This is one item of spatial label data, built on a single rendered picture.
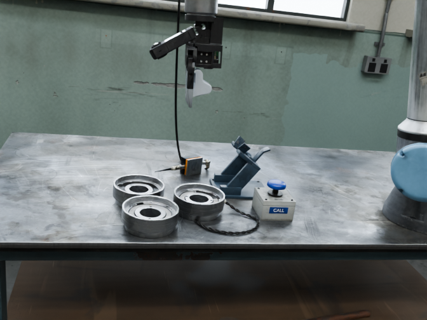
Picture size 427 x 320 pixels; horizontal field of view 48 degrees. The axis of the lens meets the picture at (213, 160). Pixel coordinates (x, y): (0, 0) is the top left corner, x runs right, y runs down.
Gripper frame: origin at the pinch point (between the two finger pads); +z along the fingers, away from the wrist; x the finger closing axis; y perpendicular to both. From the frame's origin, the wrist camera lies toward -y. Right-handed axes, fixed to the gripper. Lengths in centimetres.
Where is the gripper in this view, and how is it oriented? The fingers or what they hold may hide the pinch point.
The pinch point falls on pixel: (187, 101)
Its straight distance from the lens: 115.6
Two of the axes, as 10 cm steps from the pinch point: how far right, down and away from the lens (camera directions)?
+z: -0.6, 9.6, 2.9
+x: -1.0, -2.9, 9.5
